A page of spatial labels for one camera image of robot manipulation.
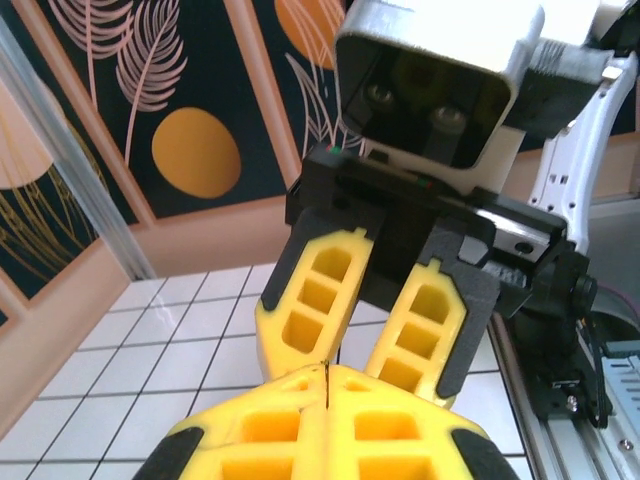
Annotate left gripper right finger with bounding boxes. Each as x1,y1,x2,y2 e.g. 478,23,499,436
325,363,522,480

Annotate slotted grey cable duct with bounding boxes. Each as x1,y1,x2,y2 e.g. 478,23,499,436
599,342,640,402

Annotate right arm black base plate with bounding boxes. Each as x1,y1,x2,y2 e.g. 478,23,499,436
529,369,615,432

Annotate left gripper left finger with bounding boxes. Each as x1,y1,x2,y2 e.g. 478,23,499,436
143,366,330,480

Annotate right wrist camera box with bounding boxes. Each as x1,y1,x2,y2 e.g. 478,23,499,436
333,0,619,197

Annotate aluminium corner post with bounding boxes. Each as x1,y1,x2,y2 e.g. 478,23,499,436
0,24,157,282

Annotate aluminium mounting rail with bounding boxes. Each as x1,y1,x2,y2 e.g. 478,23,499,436
487,309,640,480

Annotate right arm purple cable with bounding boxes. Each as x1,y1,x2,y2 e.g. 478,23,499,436
597,282,640,314

